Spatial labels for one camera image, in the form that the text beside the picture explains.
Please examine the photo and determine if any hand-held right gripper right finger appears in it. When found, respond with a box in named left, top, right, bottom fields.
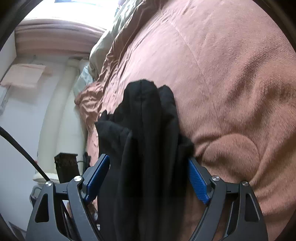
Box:
left=187, top=158, right=269, bottom=241

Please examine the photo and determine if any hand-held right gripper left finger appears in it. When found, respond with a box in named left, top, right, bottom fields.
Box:
left=25, top=153, right=110, bottom=241

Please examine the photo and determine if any black collared shirt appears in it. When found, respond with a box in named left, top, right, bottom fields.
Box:
left=95, top=79, right=196, bottom=241

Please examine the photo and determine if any dark brown box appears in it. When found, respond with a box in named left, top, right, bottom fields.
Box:
left=54, top=152, right=80, bottom=183

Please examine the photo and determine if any cream bed headboard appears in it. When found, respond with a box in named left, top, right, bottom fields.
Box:
left=35, top=59, right=93, bottom=181

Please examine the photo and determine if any grey patterned pillow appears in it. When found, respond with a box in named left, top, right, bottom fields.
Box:
left=75, top=65, right=94, bottom=95

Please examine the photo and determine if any pink blanket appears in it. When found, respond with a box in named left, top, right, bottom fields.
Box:
left=74, top=0, right=296, bottom=241

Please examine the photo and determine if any pink cloth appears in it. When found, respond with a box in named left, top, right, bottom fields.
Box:
left=0, top=64, right=47, bottom=88

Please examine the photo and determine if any beige pillow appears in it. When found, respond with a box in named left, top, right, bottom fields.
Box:
left=89, top=0, right=162, bottom=77

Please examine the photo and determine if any pink curtain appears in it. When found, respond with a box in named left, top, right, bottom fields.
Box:
left=15, top=19, right=107, bottom=58

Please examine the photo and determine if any black cable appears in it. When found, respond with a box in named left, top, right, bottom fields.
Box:
left=0, top=126, right=50, bottom=181

